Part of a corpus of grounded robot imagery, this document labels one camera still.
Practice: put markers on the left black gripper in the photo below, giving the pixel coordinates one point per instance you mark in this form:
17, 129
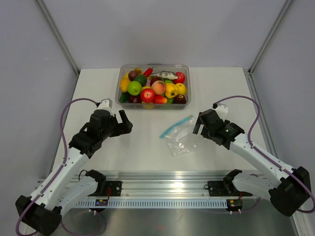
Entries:
125, 127

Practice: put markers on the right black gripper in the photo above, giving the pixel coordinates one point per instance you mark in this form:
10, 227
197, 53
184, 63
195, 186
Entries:
198, 126

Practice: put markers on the clear zip top bag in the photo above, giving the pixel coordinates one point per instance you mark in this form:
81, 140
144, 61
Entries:
179, 137

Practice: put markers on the green apple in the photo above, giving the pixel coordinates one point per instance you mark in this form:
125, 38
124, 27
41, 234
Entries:
134, 88

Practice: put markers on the orange peach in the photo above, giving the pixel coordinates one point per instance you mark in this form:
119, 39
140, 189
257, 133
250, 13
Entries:
159, 87

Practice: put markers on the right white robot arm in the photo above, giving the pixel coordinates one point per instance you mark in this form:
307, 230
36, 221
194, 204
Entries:
287, 188

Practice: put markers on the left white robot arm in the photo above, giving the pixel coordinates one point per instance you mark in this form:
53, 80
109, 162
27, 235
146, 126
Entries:
44, 208

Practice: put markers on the clear plastic food container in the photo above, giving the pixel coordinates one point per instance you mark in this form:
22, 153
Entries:
140, 69

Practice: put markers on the green cucumber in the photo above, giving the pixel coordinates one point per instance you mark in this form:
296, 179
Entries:
124, 97

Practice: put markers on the dark maroon fruit front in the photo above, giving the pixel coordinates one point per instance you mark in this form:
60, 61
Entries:
134, 99

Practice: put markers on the dark red apple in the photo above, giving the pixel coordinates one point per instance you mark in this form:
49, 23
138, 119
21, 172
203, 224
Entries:
179, 99

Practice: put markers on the yellow orange fruit right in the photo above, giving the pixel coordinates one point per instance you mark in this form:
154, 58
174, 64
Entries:
181, 88

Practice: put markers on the yellow lemon left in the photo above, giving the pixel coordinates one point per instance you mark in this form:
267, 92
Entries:
124, 84

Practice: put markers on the yellow bell pepper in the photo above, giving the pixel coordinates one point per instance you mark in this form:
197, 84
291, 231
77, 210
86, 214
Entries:
171, 90

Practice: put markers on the red strawberry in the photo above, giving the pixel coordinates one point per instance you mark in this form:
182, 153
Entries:
158, 99

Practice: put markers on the dark green avocado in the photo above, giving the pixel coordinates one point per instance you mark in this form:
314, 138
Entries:
142, 79

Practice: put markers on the purple passion fruit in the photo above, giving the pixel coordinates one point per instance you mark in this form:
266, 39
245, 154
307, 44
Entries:
132, 75

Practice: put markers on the red tomato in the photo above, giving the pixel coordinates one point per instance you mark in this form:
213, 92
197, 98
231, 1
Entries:
180, 78

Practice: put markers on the dark purple plum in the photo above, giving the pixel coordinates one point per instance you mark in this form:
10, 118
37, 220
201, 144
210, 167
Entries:
154, 79

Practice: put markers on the red chili pepper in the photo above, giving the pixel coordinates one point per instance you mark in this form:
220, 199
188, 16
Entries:
148, 72

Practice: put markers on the grey toy fish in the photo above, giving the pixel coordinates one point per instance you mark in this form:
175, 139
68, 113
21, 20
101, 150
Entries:
165, 75

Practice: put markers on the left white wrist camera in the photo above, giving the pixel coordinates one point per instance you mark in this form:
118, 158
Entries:
106, 104

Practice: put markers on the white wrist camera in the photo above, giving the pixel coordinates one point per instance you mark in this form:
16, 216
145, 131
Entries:
221, 110
106, 104

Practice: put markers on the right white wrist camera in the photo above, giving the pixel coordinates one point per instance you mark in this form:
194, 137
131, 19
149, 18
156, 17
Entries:
221, 110

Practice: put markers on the aluminium mounting rail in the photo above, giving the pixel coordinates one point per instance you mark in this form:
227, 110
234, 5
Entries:
164, 185

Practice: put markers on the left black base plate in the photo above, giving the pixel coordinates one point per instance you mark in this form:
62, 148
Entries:
113, 188

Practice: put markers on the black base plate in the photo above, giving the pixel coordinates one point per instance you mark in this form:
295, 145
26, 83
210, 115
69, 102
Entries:
113, 188
217, 188

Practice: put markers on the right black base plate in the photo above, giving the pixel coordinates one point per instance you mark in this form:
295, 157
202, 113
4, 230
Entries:
217, 188

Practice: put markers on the white slotted cable duct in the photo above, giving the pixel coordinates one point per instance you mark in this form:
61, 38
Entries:
151, 203

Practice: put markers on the aluminium frame post right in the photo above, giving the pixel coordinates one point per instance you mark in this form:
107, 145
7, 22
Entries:
270, 35

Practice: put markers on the aluminium frame post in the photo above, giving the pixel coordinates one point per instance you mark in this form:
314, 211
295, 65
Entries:
270, 35
57, 35

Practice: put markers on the aluminium frame post left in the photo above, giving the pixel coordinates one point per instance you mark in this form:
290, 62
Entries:
57, 35

